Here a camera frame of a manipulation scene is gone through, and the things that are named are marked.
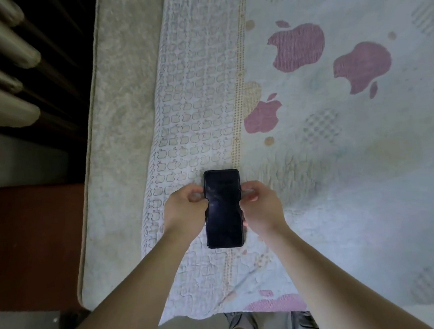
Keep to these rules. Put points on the person's left hand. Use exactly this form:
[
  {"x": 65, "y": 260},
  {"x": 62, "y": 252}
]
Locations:
[{"x": 185, "y": 210}]

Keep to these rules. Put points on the person's right hand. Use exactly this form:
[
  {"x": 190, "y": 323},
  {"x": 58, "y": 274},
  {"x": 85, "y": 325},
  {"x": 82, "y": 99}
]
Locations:
[{"x": 262, "y": 207}]

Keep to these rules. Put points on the person's left fingers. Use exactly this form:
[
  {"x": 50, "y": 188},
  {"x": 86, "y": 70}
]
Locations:
[{"x": 197, "y": 197}]

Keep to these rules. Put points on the person's right fingers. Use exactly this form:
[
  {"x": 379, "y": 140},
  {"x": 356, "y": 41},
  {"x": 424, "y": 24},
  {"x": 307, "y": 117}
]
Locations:
[{"x": 249, "y": 197}]

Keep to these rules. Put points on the black smartphone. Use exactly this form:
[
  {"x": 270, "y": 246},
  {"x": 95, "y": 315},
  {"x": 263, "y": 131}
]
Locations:
[{"x": 223, "y": 209}]

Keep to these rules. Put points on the person's right forearm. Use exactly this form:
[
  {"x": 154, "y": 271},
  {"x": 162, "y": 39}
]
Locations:
[{"x": 338, "y": 280}]

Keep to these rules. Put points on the person's left forearm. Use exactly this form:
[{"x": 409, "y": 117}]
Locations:
[{"x": 137, "y": 292}]

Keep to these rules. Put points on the white apple-print blanket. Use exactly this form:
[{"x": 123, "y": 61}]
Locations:
[{"x": 297, "y": 141}]

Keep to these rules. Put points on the beige mattress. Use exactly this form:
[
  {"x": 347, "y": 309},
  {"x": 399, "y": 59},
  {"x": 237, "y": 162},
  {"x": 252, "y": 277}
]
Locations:
[{"x": 118, "y": 147}]

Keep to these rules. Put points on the person's left shoe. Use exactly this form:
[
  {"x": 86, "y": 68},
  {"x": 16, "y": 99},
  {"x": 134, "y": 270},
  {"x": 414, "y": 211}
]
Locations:
[{"x": 242, "y": 327}]

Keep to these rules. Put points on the person's shoe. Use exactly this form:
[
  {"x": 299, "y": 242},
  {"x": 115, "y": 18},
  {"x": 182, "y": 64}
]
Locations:
[
  {"x": 303, "y": 324},
  {"x": 242, "y": 327}
]

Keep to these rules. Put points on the person's right shoe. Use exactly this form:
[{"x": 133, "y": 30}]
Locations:
[{"x": 303, "y": 324}]

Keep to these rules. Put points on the brown wooden furniture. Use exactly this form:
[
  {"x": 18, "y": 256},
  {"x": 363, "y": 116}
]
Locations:
[{"x": 32, "y": 248}]

